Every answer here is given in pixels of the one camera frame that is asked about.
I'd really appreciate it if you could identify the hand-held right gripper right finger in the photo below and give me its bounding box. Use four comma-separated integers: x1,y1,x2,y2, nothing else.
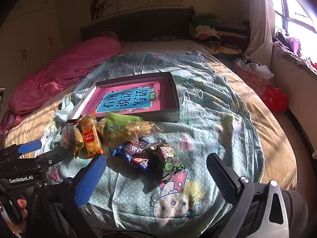
206,152,290,238

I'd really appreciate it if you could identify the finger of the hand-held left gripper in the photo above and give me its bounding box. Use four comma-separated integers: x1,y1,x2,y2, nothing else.
34,146,70,166
0,139,42,161

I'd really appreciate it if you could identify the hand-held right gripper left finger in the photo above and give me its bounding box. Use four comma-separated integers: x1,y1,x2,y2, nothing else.
50,154,107,238

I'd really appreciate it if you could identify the clear colourful snack packet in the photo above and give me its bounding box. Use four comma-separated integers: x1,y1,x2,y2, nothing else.
60,123,76,150

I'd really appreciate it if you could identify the orange snack packet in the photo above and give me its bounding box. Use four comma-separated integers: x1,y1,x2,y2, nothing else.
79,113,104,158

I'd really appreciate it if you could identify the blue cookie packet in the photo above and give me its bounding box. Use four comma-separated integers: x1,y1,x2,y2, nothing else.
112,139,151,174

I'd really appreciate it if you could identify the dark red-green snack packet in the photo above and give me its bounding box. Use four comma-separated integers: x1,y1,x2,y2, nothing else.
146,140,186,184

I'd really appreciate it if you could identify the dark cardboard box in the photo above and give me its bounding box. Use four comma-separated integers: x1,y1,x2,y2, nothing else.
67,72,180,124

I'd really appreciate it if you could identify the person's left hand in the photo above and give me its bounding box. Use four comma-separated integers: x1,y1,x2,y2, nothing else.
13,195,29,222

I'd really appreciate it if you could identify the printed cartoon blanket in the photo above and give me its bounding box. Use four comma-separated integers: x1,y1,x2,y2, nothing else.
41,51,264,232

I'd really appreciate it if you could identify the bed with tan sheet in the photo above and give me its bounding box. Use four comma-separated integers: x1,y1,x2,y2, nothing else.
0,41,298,191

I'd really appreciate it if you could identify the pink quilt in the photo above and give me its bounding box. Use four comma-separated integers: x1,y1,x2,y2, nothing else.
0,31,122,137

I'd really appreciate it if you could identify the red plastic bag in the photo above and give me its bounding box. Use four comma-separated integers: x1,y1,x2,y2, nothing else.
262,87,288,112

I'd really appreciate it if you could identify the pink laundry basket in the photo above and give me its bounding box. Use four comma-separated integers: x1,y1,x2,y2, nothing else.
234,64,274,97

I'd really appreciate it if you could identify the white wardrobe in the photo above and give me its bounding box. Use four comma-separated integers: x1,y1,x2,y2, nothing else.
0,0,65,90

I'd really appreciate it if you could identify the white crumpled garment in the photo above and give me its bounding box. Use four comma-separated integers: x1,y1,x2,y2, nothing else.
234,56,274,78

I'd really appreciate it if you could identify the pile of folded clothes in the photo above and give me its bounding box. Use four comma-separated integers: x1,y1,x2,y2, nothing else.
189,12,250,55

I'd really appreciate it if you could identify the clothes heap on windowsill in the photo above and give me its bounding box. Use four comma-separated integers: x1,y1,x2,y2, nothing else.
272,31,317,73

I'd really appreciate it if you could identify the dark headboard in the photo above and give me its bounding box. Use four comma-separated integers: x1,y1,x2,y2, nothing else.
80,7,196,42

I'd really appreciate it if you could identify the cream curtain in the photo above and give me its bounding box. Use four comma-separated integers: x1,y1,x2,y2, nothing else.
244,0,276,66

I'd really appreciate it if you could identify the window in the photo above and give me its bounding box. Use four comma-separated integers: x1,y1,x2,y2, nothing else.
274,0,317,34

